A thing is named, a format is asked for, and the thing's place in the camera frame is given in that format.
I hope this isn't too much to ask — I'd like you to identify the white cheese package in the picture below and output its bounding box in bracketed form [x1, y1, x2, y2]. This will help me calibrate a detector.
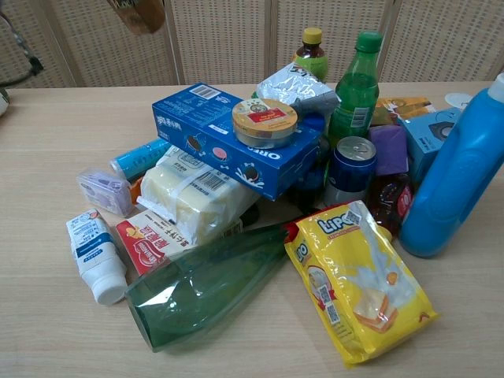
[137, 145, 261, 247]

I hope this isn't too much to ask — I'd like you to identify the orange gold packet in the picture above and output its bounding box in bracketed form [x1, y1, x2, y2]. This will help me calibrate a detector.
[371, 94, 439, 128]

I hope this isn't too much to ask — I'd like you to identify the red white snack packet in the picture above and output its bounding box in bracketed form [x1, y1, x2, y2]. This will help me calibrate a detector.
[115, 209, 198, 277]

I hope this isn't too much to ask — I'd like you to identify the green tea bottle yellow cap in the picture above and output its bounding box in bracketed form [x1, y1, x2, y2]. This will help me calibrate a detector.
[291, 26, 330, 80]

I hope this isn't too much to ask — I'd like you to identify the purple box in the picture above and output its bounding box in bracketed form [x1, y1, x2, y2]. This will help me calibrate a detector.
[367, 124, 411, 176]

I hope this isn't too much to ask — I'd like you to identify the blue detergent pump bottle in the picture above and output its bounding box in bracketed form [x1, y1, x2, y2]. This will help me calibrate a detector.
[398, 72, 504, 259]

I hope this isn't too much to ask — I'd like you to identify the blue Oreo cookie box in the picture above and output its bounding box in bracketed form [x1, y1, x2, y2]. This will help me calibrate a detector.
[151, 81, 322, 202]

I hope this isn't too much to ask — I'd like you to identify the woven folding screen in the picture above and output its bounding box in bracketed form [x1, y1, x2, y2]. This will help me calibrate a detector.
[0, 0, 504, 90]

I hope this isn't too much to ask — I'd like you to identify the black hanging cable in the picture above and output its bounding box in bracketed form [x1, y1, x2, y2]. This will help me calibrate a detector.
[0, 9, 45, 86]

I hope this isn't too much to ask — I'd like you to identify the silver foil snack bag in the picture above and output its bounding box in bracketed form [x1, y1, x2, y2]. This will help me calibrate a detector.
[256, 61, 342, 120]

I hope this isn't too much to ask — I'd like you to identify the blue cylindrical roll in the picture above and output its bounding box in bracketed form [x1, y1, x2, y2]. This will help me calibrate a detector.
[109, 138, 172, 183]

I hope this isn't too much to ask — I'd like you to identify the blue drink can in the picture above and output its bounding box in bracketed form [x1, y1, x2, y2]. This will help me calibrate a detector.
[324, 135, 378, 208]

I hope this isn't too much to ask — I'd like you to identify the small orange packet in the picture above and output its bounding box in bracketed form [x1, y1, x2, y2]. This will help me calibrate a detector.
[129, 176, 145, 206]

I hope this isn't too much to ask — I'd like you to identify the green soda bottle green cap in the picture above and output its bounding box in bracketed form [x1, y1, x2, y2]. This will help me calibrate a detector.
[328, 30, 385, 151]

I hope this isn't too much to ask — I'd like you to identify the light blue box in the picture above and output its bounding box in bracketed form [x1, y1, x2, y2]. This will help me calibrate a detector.
[397, 107, 464, 195]

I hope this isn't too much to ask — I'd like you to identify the white blue tube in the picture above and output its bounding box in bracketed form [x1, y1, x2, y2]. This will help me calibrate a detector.
[65, 208, 129, 306]

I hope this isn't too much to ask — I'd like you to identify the brown sauce bottle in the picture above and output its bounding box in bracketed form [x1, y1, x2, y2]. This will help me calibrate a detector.
[105, 0, 167, 36]

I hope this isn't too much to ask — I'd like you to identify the round tin red label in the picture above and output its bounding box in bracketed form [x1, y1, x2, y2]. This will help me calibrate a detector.
[232, 98, 302, 149]

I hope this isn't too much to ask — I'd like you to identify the dark red sauce bottle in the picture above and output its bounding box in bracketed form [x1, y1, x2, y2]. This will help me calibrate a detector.
[365, 172, 415, 238]

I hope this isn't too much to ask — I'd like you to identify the small purple plastic case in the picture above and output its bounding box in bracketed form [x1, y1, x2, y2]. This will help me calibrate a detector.
[75, 166, 133, 219]

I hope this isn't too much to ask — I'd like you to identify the yellow Lipo biscuit bag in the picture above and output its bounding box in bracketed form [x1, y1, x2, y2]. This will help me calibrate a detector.
[283, 199, 440, 369]

